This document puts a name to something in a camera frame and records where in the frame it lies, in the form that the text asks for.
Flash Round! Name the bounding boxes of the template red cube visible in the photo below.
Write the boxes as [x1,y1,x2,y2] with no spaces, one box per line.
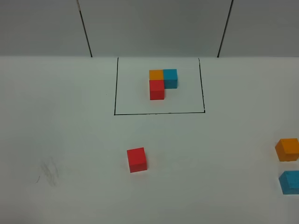
[149,80,165,100]

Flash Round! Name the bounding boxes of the template orange cube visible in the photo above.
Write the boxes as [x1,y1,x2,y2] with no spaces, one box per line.
[149,70,164,80]

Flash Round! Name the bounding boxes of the template blue cube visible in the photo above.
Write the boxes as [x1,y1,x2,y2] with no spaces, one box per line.
[163,69,178,89]

